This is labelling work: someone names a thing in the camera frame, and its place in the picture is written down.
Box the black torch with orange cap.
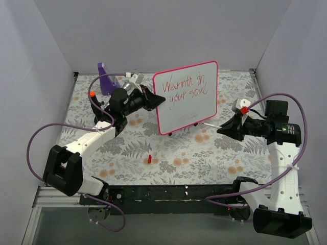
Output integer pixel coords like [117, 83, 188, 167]
[88, 91, 108, 123]

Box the silver microphone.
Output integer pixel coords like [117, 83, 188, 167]
[122, 82, 131, 91]

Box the floral patterned table mat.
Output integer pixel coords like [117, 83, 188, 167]
[47, 70, 279, 186]

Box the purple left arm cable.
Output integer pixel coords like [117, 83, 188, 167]
[27, 72, 133, 232]

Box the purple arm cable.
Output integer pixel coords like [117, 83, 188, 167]
[205, 93, 307, 223]
[27, 72, 133, 232]

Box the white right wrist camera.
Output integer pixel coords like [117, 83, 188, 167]
[232, 99, 251, 125]

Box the white red whiteboard marker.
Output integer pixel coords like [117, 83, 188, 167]
[202, 123, 221, 129]

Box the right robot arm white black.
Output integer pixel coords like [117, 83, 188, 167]
[217, 99, 312, 239]

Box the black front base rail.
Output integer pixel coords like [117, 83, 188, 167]
[79, 181, 246, 216]

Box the purple wedge stand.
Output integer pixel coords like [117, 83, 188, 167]
[98, 62, 121, 96]

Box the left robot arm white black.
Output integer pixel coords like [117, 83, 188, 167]
[42, 85, 166, 204]

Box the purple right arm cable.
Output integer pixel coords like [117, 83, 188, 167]
[205, 93, 307, 223]

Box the pink framed whiteboard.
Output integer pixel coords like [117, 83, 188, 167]
[153, 61, 219, 135]

